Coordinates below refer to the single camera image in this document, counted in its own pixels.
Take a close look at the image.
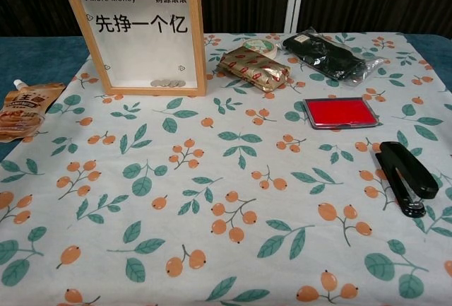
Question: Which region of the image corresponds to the floral printed tablecloth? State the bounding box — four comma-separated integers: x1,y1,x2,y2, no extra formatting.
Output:
0,32,452,306

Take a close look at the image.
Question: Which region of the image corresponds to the gold red snack package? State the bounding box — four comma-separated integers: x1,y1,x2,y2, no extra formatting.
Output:
215,45,292,93

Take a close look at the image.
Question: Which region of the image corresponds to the beige tape roll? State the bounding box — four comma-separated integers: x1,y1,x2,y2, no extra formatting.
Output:
242,38,280,60

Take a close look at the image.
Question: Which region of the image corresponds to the red ink pad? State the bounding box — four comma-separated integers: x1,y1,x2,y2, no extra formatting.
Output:
303,96,381,131

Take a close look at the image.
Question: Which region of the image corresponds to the black item in plastic bag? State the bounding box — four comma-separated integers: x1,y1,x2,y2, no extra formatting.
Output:
282,28,388,88

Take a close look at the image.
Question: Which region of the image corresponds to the black stapler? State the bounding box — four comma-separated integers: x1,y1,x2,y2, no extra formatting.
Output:
374,141,440,218

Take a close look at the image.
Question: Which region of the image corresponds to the brown spout pouch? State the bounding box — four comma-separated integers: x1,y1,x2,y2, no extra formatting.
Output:
0,79,68,143

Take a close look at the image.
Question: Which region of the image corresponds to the teal table cover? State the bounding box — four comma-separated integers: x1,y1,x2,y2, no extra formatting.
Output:
0,34,90,162

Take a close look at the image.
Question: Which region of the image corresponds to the wooden frame coin bank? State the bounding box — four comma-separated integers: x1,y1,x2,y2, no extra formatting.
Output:
62,0,208,98

